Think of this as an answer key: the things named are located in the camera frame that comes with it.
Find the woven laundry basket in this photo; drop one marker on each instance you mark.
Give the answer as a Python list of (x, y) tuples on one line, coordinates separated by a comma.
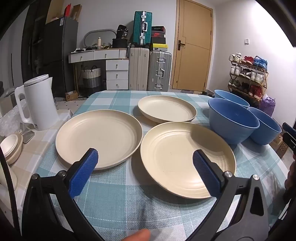
[(92, 77)]

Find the black shoe box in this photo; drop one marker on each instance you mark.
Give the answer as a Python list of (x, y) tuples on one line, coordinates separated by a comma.
[(158, 40), (158, 28)]

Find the beige checked cloth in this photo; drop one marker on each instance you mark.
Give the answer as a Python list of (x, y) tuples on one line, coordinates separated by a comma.
[(34, 148)]

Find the person's right hand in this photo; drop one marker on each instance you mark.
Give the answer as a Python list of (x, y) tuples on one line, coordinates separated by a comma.
[(291, 180)]

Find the clear plastic bag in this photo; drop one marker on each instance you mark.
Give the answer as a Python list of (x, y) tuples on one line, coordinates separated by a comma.
[(9, 122)]

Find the person's left hand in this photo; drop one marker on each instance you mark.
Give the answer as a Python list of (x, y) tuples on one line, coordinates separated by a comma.
[(138, 236)]

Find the silver suitcase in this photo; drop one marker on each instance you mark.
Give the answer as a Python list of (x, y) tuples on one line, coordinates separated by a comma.
[(159, 69)]

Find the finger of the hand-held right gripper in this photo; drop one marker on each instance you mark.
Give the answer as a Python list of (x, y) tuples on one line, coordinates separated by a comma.
[(291, 143), (290, 132)]

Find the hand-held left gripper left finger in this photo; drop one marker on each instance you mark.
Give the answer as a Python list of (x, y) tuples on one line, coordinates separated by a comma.
[(83, 173)]

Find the cream plate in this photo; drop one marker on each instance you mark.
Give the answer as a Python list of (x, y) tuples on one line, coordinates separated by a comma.
[(171, 157), (166, 107), (99, 136)]

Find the wooden shoe rack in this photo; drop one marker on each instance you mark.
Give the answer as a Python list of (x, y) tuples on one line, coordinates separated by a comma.
[(266, 78)]

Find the flat cardboard piece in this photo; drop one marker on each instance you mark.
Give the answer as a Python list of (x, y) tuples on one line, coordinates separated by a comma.
[(76, 12)]

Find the wooden door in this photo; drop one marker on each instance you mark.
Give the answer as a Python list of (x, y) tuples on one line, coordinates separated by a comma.
[(194, 58)]

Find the patterned brown box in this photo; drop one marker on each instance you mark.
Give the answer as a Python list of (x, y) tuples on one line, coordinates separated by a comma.
[(283, 150)]

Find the teal checked tablecloth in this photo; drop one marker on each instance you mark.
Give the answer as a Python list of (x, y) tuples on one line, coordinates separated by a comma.
[(111, 102)]

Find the oval mirror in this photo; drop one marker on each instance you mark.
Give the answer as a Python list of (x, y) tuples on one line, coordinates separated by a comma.
[(92, 34)]

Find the white desk with drawers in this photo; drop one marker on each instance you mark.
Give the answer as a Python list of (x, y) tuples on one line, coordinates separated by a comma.
[(116, 74)]

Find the teal suitcase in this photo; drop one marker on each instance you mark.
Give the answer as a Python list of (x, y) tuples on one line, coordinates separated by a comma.
[(138, 27)]

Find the purple bag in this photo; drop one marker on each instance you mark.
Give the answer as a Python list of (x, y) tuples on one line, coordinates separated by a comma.
[(268, 106)]

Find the patterned rug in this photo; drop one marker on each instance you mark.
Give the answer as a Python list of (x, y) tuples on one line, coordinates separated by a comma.
[(67, 103)]

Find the blue bowl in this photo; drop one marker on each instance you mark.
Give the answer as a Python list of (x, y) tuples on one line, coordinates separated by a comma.
[(229, 96), (266, 132), (231, 129)]

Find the rows of assorted sneakers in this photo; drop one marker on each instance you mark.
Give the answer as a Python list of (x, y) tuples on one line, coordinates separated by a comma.
[(254, 76)]

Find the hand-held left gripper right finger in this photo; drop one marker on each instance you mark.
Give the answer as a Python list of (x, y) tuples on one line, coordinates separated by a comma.
[(205, 173)]

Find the black fridge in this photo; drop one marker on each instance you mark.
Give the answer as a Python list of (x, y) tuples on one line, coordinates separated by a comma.
[(57, 58)]

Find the white bottle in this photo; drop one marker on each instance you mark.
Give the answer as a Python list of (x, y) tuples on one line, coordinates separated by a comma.
[(99, 42)]

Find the small metal stand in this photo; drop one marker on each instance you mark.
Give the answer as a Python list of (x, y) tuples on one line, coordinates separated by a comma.
[(26, 134)]

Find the black package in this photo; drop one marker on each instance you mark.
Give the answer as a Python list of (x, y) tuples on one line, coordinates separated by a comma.
[(122, 32)]

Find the white electric kettle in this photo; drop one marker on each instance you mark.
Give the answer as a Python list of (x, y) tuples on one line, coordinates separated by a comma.
[(41, 104)]

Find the black case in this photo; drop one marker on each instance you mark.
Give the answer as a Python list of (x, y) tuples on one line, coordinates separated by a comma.
[(119, 43)]

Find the cream suitcase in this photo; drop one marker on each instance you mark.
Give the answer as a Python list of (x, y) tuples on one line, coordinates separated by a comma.
[(138, 69)]

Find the small cardboard box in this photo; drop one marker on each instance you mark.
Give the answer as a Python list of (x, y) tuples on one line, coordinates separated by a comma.
[(71, 96)]

